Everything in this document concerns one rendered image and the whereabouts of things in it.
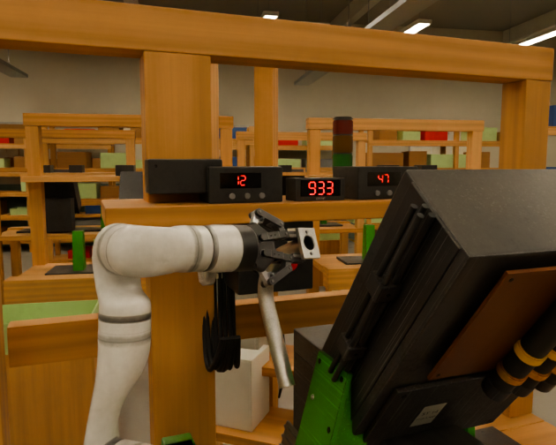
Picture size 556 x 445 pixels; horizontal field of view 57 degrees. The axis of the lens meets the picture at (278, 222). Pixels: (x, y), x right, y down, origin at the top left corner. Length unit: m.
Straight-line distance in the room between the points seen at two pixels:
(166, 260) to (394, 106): 11.20
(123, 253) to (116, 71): 10.44
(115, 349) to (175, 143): 0.53
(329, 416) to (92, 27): 0.85
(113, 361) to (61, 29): 0.67
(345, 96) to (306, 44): 10.23
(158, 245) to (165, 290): 0.45
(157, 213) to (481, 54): 0.94
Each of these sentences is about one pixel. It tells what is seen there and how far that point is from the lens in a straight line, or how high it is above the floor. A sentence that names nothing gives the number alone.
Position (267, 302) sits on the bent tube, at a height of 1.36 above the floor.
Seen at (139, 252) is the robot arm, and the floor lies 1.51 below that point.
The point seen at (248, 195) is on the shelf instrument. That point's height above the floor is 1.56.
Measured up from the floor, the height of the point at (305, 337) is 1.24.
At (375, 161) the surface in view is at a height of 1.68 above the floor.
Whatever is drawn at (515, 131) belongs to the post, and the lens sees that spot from 1.61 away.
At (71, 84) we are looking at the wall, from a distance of 11.18.
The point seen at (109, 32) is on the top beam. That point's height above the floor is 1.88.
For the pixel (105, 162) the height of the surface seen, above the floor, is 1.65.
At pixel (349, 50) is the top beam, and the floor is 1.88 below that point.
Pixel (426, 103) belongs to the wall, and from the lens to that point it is 12.13.
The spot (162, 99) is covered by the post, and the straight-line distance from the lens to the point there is 1.12.
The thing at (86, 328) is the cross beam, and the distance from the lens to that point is 1.25.
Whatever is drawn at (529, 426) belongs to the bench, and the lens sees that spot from 1.72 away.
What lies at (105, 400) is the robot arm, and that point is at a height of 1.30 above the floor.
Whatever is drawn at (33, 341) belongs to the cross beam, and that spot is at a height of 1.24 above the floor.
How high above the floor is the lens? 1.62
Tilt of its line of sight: 6 degrees down
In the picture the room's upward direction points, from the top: straight up
